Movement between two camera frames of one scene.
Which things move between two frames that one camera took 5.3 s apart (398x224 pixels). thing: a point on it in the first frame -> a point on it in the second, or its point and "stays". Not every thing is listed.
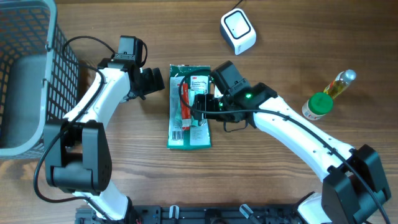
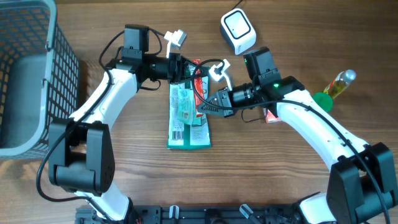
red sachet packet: (185, 106) -> (198, 83)
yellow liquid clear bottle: (339, 82) stays
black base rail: (202, 214) stays
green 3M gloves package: (186, 83) stays
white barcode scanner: (238, 30) stays
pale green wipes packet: (194, 121) -> (186, 105)
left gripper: (150, 83) -> (174, 74)
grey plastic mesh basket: (39, 76) stays
